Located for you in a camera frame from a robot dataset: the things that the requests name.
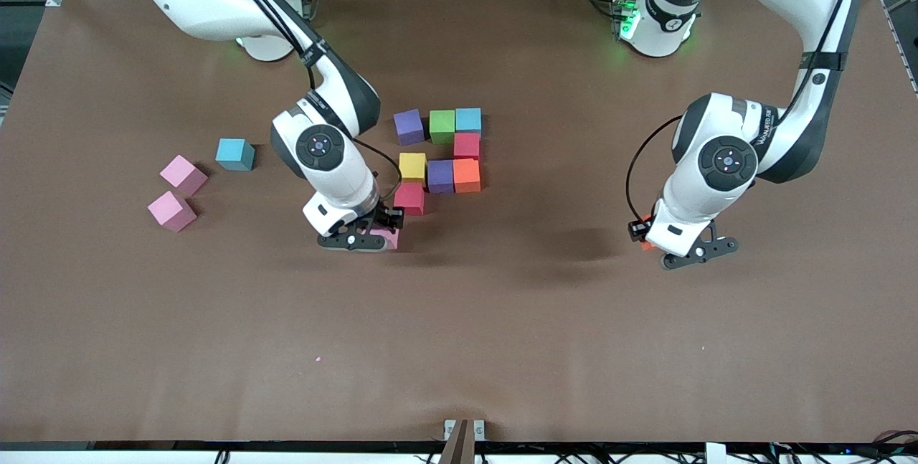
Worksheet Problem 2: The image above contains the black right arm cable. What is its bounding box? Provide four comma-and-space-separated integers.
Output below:
351, 136, 402, 196

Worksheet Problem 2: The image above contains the metal post bracket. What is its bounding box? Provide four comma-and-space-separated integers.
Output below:
443, 419, 486, 464

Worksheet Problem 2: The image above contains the purple foam cube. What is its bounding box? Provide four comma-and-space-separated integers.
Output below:
427, 159, 455, 195
393, 109, 425, 146

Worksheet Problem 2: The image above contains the yellow foam cube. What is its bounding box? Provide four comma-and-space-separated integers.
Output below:
398, 152, 428, 184

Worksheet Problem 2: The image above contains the green foam cube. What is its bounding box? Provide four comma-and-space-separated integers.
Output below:
429, 110, 458, 145

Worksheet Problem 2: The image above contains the brown table cover sheet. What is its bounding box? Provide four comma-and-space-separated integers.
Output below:
0, 0, 918, 445

